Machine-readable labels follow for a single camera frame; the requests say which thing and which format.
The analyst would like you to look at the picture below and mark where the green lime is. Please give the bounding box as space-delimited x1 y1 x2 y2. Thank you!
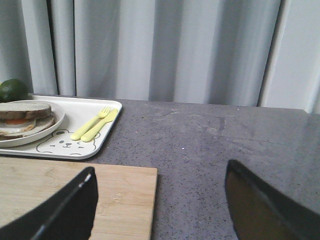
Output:
0 78 29 103

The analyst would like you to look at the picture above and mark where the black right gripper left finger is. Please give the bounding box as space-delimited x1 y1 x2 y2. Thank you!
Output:
0 166 98 240

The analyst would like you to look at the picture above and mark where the yellow plastic knife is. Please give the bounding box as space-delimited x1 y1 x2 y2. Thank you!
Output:
80 109 118 142

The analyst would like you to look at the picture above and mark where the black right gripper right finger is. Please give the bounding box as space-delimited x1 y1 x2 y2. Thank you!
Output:
224 159 320 240

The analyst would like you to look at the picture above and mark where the grey curtain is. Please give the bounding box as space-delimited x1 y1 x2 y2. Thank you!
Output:
0 0 320 115

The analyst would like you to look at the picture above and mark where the fried egg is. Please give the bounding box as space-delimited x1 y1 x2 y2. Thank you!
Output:
0 119 37 135

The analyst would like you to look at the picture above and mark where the white bear tray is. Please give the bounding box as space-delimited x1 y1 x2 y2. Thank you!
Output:
0 95 122 160

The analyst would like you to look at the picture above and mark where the yellow plastic fork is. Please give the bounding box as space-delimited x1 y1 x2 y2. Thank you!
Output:
70 107 111 141

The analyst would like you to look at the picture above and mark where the white round plate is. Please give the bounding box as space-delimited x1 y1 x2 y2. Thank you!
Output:
0 100 65 148

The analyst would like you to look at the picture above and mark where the wooden cutting board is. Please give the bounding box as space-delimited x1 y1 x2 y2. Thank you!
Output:
0 157 158 240

